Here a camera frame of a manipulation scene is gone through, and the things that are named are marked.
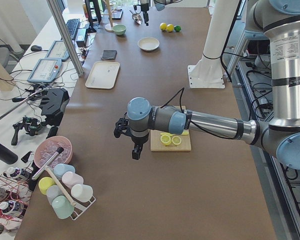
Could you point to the blue cup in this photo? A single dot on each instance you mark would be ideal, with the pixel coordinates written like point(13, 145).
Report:
point(61, 168)

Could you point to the bamboo cutting board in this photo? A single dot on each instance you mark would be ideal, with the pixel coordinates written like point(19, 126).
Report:
point(170, 147)

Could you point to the pink bowl with ice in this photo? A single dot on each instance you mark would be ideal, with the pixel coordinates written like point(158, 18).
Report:
point(49, 147)

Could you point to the teach pendant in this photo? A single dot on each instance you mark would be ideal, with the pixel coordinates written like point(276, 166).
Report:
point(45, 71)
point(58, 50)

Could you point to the black keyboard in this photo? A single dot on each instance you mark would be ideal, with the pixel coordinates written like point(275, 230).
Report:
point(72, 27)

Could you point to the lemon slice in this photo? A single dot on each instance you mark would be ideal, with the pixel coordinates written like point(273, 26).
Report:
point(166, 139)
point(176, 140)

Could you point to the wooden glass stand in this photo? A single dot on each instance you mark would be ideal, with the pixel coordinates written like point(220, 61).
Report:
point(109, 26)

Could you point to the pink cup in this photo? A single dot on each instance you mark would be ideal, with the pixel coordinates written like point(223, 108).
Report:
point(70, 179)

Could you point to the near teach pendant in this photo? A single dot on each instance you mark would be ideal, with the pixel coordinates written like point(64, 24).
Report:
point(45, 71)

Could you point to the metal ice scoop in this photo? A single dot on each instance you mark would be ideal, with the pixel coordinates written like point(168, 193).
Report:
point(136, 17)

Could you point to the far teach pendant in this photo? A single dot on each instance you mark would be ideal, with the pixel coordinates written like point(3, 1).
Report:
point(58, 50)

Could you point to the green lime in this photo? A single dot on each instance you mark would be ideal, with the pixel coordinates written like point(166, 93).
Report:
point(177, 28)

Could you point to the grey cup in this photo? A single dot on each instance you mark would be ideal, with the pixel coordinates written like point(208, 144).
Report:
point(53, 192)

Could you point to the metal muddler tool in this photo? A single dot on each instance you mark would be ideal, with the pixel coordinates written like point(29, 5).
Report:
point(47, 163)

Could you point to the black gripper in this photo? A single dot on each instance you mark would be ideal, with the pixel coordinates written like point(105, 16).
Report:
point(138, 141)
point(145, 8)

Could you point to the mint cup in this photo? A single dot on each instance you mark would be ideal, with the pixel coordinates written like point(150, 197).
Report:
point(62, 207)

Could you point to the black thermos bottle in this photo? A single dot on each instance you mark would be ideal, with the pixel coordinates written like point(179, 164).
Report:
point(7, 156)

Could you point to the lemon slice lower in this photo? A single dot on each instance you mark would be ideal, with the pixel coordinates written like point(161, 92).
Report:
point(166, 139)

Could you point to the white cup rack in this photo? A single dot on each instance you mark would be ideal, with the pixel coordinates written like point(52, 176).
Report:
point(81, 207)

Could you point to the aluminium frame post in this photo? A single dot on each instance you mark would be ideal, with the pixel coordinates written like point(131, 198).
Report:
point(63, 30)

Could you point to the computer mouse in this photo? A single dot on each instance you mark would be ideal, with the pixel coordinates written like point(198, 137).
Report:
point(35, 48)

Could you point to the cream rabbit tray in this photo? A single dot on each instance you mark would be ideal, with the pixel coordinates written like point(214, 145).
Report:
point(103, 75)

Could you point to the cream round plate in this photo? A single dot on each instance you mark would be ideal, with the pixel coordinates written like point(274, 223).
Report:
point(148, 44)

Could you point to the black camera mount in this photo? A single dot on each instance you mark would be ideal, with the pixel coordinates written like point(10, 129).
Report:
point(53, 105)

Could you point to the yellow lemon outer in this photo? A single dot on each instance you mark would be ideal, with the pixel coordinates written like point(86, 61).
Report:
point(163, 26)

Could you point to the grey folded cloth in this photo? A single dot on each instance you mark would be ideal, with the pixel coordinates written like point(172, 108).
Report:
point(109, 54)

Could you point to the yellow lemon near lime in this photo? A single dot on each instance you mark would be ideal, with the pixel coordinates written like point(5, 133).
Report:
point(170, 28)

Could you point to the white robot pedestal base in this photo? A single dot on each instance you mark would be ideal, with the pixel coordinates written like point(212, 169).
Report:
point(208, 72)

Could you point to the light green bowl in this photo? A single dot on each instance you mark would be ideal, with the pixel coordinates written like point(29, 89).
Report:
point(119, 29)

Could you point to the lemon slice upper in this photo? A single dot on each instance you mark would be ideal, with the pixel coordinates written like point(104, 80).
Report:
point(176, 140)

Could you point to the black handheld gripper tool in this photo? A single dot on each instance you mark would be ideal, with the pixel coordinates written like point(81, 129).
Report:
point(31, 125)

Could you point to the yellow cup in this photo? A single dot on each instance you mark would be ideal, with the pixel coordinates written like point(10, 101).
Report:
point(45, 183)

